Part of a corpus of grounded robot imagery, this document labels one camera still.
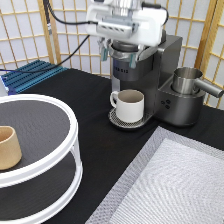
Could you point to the blue ridged mat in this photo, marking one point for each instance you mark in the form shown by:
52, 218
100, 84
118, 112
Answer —
29, 75

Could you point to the white ceramic mug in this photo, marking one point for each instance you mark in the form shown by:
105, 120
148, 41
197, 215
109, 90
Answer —
128, 105

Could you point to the wooden shoji screen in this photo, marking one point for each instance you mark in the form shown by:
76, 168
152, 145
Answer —
26, 34

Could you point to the grey coffee machine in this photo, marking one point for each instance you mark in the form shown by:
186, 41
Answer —
153, 76

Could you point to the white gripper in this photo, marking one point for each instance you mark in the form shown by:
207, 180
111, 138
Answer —
131, 21

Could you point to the white two-tier round shelf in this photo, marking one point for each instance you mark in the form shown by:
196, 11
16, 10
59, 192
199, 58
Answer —
50, 170

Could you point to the grey woven placemat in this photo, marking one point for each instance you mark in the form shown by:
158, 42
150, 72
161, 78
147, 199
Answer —
172, 180

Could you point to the steel milk frother jug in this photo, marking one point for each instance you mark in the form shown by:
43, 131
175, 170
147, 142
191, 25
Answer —
187, 81

